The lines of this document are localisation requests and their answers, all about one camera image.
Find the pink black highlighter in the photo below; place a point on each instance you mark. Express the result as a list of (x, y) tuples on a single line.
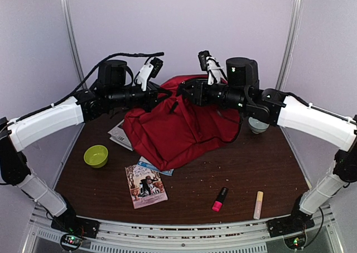
[(217, 205)]

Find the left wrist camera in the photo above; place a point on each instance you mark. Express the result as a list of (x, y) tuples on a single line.
[(149, 70)]

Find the front aluminium rail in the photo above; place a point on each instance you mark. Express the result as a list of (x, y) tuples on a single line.
[(246, 236)]

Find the grey white hardcover book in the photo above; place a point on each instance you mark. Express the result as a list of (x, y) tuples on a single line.
[(118, 135)]

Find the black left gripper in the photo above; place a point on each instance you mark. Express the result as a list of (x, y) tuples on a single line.
[(152, 98)]

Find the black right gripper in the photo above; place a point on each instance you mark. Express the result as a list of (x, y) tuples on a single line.
[(199, 97)]

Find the lime green bowl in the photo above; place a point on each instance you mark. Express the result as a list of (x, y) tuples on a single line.
[(96, 156)]

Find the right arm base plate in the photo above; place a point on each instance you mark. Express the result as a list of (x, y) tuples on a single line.
[(288, 225)]

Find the pale yellow highlighter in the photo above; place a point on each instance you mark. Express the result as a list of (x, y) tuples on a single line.
[(258, 205)]

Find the pale blue ceramic bowl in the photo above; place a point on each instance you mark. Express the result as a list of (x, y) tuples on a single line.
[(257, 126)]

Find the pink illustrated paperback book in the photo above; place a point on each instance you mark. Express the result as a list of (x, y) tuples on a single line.
[(145, 186)]

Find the aluminium frame post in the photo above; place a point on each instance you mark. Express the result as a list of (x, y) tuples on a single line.
[(290, 43), (71, 36)]

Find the red student backpack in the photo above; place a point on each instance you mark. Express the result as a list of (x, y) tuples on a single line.
[(177, 132)]

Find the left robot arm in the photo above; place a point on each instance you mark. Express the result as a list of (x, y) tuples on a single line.
[(108, 92)]

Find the right aluminium frame post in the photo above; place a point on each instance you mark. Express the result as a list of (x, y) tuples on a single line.
[(290, 43)]

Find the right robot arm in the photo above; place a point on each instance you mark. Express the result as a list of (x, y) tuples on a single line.
[(238, 88)]

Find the left aluminium frame post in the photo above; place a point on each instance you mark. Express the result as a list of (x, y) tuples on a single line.
[(71, 36)]

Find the blue dog picture book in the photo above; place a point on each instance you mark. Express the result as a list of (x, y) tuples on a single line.
[(143, 162)]

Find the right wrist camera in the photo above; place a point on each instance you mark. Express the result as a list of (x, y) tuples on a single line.
[(210, 65)]

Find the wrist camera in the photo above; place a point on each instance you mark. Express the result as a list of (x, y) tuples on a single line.
[(210, 65), (149, 70)]

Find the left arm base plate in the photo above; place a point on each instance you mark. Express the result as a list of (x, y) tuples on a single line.
[(82, 227)]

